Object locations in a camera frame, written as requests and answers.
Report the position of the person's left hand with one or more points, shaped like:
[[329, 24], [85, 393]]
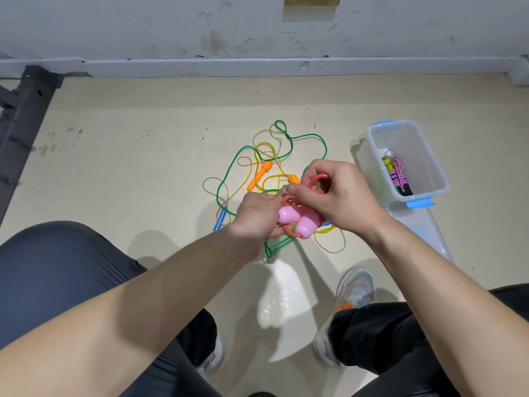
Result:
[[256, 217]]

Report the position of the person's right hand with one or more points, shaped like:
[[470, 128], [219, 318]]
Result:
[[345, 201]]

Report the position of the clear storage box blue latches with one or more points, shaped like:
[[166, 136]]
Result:
[[426, 157]]

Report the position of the person's left forearm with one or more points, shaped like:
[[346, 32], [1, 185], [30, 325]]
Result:
[[107, 318]]

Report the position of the person's right forearm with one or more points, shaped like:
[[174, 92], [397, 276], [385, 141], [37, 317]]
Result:
[[454, 301]]

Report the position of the clear plastic box lid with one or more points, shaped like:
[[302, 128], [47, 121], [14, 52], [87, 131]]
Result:
[[430, 231]]

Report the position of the grey right shoe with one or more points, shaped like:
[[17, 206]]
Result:
[[355, 285]]

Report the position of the grey shoe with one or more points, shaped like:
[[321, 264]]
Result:
[[215, 355], [355, 285]]

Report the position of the grey left shoe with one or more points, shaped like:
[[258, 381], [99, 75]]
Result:
[[215, 355]]

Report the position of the black shorts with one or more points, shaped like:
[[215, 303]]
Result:
[[41, 268]]

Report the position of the small wooden wall block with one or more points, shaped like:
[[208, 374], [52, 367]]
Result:
[[312, 0]]

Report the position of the black metal rack frame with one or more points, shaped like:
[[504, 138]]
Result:
[[23, 128]]

